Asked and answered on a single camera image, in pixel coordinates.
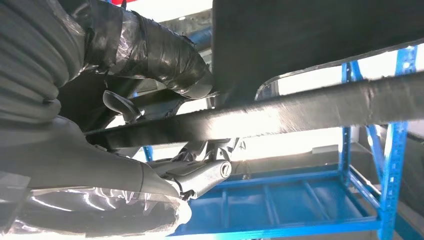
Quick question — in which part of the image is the blue metal shelf rack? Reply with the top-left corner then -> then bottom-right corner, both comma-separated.
142,26 -> 424,240

